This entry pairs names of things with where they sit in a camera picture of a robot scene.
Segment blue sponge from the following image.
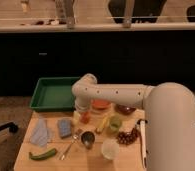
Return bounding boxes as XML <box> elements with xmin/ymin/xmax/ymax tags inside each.
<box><xmin>58</xmin><ymin>119</ymin><xmax>72</xmax><ymax>138</ymax></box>

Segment purple bowl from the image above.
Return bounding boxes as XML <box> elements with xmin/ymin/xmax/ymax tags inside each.
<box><xmin>115</xmin><ymin>105</ymin><xmax>135</xmax><ymax>116</ymax></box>

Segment green cup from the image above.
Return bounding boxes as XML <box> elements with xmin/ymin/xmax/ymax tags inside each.
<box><xmin>109</xmin><ymin>115</ymin><xmax>122</xmax><ymax>133</ymax></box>

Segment metal spoon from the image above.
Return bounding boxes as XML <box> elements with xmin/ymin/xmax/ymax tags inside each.
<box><xmin>59</xmin><ymin>135</ymin><xmax>79</xmax><ymax>160</ymax></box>

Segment orange bowl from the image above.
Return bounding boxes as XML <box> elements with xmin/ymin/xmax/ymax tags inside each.
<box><xmin>91</xmin><ymin>99</ymin><xmax>111</xmax><ymax>111</ymax></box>

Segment green plastic tray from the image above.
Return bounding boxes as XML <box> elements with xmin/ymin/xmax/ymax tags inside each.
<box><xmin>30</xmin><ymin>77</ymin><xmax>78</xmax><ymax>112</ymax></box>

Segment white handled knife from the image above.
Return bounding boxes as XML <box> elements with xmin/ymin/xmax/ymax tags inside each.
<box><xmin>137</xmin><ymin>119</ymin><xmax>146</xmax><ymax>168</ymax></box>

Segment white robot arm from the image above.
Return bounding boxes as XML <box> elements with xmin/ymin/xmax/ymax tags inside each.
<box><xmin>72</xmin><ymin>74</ymin><xmax>195</xmax><ymax>171</ymax></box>

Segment yellow banana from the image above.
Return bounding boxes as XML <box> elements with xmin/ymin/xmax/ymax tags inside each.
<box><xmin>95</xmin><ymin>115</ymin><xmax>110</xmax><ymax>134</ymax></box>

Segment red grapes bunch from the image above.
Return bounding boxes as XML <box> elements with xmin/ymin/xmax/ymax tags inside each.
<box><xmin>116</xmin><ymin>128</ymin><xmax>140</xmax><ymax>145</ymax></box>

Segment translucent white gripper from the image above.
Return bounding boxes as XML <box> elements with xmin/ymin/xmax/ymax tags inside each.
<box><xmin>74</xmin><ymin>99</ymin><xmax>91</xmax><ymax>118</ymax></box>

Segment black office chair base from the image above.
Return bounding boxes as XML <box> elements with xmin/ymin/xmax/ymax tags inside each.
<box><xmin>0</xmin><ymin>122</ymin><xmax>19</xmax><ymax>133</ymax></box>

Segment light blue cloth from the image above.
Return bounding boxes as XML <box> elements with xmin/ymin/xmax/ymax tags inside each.
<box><xmin>30</xmin><ymin>119</ymin><xmax>51</xmax><ymax>147</ymax></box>

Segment dark metal cup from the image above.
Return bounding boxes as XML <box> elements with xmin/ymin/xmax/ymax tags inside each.
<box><xmin>81</xmin><ymin>131</ymin><xmax>95</xmax><ymax>149</ymax></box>

